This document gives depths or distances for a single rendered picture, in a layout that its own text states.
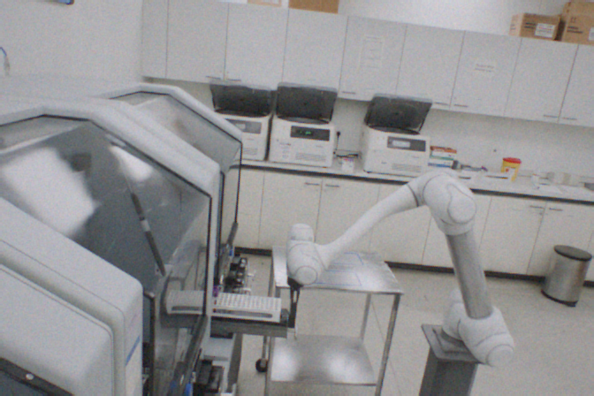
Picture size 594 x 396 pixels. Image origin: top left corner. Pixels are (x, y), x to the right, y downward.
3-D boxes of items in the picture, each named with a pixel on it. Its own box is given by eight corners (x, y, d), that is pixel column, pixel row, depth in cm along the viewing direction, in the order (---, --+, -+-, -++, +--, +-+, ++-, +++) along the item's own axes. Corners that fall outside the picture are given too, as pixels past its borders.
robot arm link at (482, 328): (498, 333, 191) (527, 368, 170) (460, 346, 191) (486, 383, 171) (455, 166, 167) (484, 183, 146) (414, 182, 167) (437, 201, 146)
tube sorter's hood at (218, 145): (83, 272, 172) (78, 102, 153) (135, 217, 230) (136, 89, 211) (219, 286, 174) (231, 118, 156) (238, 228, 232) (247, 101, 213)
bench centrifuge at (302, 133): (268, 163, 402) (276, 82, 382) (270, 148, 461) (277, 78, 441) (331, 169, 405) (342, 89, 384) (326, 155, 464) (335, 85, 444)
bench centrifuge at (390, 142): (364, 172, 406) (376, 93, 386) (355, 157, 465) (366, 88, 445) (426, 179, 408) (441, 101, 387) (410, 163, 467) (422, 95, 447)
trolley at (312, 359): (254, 427, 234) (269, 285, 209) (255, 369, 277) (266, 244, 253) (381, 430, 241) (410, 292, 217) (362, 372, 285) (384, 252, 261)
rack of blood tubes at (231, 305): (203, 317, 181) (204, 304, 179) (208, 304, 191) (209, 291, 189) (278, 324, 182) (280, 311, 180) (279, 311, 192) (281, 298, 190)
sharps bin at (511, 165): (502, 180, 439) (507, 158, 433) (495, 176, 456) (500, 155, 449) (520, 182, 440) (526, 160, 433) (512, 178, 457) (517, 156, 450)
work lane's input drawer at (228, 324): (112, 326, 180) (112, 307, 177) (125, 308, 193) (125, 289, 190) (297, 344, 183) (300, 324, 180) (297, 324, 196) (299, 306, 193)
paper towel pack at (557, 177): (552, 182, 458) (555, 173, 455) (547, 179, 468) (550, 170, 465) (577, 185, 458) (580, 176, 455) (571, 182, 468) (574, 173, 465)
